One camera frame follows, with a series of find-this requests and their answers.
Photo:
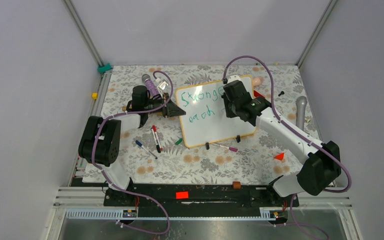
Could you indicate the small yellow cube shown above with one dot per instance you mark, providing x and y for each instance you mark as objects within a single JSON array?
[{"x": 94, "y": 95}]

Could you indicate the blue capped marker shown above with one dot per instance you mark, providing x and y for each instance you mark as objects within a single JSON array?
[{"x": 145, "y": 149}]

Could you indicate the teal corner clip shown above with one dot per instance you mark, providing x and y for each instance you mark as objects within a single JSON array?
[{"x": 104, "y": 68}]

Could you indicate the green marker cap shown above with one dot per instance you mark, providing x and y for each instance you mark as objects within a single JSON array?
[{"x": 178, "y": 141}]

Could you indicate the yellow framed whiteboard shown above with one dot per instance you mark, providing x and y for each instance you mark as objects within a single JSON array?
[{"x": 205, "y": 120}]

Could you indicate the red plastic frame box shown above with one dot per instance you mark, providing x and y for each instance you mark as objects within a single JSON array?
[{"x": 257, "y": 94}]

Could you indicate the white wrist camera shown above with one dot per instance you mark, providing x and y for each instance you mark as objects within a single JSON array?
[
  {"x": 161, "y": 85},
  {"x": 233, "y": 78}
]

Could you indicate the floral patterned table mat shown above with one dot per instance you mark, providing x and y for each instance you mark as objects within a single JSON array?
[{"x": 252, "y": 164}]

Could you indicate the purple glitter microphone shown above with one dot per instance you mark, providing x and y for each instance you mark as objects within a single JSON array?
[{"x": 151, "y": 87}]

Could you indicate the red capped marker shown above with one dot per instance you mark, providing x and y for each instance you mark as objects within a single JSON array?
[{"x": 154, "y": 130}]

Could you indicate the pink capped whiteboard marker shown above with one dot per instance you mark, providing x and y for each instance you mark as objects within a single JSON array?
[{"x": 232, "y": 149}]

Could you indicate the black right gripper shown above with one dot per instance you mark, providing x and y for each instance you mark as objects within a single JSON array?
[{"x": 229, "y": 114}]

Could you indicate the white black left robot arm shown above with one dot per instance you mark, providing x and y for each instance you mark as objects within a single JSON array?
[{"x": 100, "y": 141}]

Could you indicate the red tape label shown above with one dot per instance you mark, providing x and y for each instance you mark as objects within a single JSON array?
[{"x": 181, "y": 195}]

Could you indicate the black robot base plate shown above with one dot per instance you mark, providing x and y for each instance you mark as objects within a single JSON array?
[{"x": 158, "y": 200}]

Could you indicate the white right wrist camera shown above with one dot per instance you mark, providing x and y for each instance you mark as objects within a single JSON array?
[{"x": 233, "y": 78}]

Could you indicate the pink peach cylinder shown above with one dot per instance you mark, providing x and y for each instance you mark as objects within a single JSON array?
[{"x": 257, "y": 81}]

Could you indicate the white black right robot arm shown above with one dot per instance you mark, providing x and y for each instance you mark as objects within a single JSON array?
[{"x": 320, "y": 161}]

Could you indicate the silver grey microphone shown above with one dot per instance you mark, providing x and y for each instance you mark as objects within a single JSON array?
[{"x": 301, "y": 104}]

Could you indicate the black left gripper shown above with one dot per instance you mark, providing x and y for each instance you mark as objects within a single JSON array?
[{"x": 171, "y": 109}]

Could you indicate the black capped marker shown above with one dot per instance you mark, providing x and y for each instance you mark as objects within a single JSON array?
[{"x": 158, "y": 144}]

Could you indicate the small red triangular block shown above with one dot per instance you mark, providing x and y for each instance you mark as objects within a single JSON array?
[{"x": 280, "y": 156}]

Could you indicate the small brown wooden block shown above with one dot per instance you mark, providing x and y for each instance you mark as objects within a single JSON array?
[{"x": 236, "y": 185}]

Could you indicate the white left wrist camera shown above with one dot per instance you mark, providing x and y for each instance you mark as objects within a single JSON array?
[{"x": 161, "y": 85}]

